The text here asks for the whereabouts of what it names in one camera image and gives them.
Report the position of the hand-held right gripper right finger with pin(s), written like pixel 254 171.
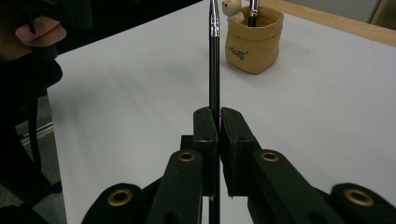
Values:
pixel 236 146

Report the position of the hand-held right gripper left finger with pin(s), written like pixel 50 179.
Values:
pixel 207 140

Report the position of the thin black makeup brush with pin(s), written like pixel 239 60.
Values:
pixel 214 62

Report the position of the tan bag-shaped holder with bear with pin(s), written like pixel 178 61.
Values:
pixel 253 46

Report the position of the thick black makeup brush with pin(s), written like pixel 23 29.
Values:
pixel 253 12

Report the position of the white table mat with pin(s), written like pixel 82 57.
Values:
pixel 311 109

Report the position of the wooden table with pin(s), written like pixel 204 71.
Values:
pixel 342 23

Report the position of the light wooden desk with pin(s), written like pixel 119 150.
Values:
pixel 386 15

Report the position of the aluminium floor rail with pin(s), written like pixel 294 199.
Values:
pixel 39 132

